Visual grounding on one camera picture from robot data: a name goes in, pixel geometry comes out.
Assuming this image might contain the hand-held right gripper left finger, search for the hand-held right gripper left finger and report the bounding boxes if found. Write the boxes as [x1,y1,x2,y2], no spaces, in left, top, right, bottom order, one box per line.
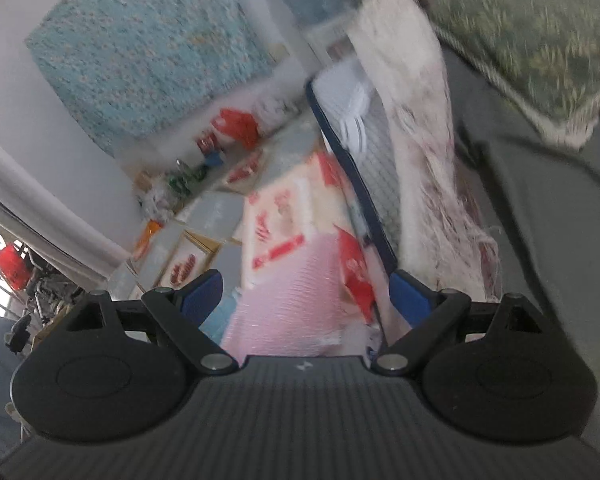
[66,268,239,376]

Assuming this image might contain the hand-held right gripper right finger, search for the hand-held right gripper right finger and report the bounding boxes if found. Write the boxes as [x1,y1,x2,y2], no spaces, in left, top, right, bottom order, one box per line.
[371,268,544,376]

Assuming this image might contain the pink striped plastic pack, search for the pink striped plastic pack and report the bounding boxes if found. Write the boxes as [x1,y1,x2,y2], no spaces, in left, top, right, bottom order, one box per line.
[220,232,377,361]

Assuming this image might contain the fruit print vinyl mat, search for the fruit print vinyl mat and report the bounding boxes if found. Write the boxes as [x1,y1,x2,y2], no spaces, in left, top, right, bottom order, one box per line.
[111,110,361,311]

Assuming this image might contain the white red printed packet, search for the white red printed packet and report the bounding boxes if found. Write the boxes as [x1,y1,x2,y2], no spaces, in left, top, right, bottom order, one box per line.
[241,159,317,292]

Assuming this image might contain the white quilted bag blue trim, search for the white quilted bag blue trim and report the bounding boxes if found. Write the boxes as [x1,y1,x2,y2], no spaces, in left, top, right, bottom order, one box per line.
[305,59,407,272]

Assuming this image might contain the grey blanket yellow figures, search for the grey blanket yellow figures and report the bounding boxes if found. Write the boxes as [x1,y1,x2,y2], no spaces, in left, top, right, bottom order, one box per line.
[439,45,600,461]

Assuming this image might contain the red printed can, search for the red printed can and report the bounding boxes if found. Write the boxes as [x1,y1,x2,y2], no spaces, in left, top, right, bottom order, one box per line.
[194,129,222,157]

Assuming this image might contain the white lace cloth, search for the white lace cloth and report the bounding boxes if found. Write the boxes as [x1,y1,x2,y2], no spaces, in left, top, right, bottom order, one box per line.
[347,0,502,302]

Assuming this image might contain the red plastic bag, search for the red plastic bag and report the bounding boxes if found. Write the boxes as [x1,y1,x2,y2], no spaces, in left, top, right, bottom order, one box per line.
[211,107,262,149]

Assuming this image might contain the red balcony bag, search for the red balcony bag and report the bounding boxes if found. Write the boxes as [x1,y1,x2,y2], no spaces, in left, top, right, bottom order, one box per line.
[0,241,34,291]

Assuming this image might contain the white water dispenser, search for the white water dispenser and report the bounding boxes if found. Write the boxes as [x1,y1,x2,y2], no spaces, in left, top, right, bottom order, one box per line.
[299,9,367,70]

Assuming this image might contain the green floral pillow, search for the green floral pillow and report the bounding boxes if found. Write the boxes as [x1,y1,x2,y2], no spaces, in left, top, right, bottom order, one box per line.
[429,0,600,149]

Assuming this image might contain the blue floral wall cloth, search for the blue floral wall cloth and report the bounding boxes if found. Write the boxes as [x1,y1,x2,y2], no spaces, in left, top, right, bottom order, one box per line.
[25,0,282,157]

